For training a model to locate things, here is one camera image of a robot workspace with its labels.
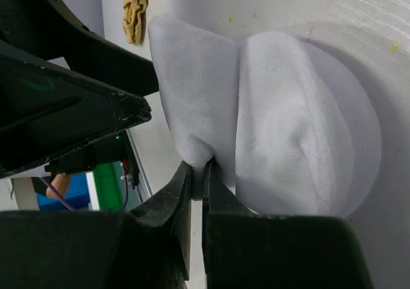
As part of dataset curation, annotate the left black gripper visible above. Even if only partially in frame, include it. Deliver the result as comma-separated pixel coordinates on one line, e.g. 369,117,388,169
1,0,158,178

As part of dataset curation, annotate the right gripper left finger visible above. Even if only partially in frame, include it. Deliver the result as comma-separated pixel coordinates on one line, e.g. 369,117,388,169
131,162,192,288

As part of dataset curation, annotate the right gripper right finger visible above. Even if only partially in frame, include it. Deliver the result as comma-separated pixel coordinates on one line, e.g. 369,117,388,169
202,160,256,288

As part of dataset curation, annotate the white sock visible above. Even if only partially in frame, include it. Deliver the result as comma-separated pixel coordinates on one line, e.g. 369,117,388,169
148,16,382,217

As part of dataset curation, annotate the green bin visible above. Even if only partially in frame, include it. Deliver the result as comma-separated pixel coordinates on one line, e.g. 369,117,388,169
93,161,127,210

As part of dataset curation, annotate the blue bin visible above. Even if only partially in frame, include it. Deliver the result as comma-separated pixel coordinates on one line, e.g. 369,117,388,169
35,174,90,211

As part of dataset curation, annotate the mustard yellow sock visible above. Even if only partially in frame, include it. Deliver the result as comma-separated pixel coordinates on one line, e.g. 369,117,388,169
122,0,148,45

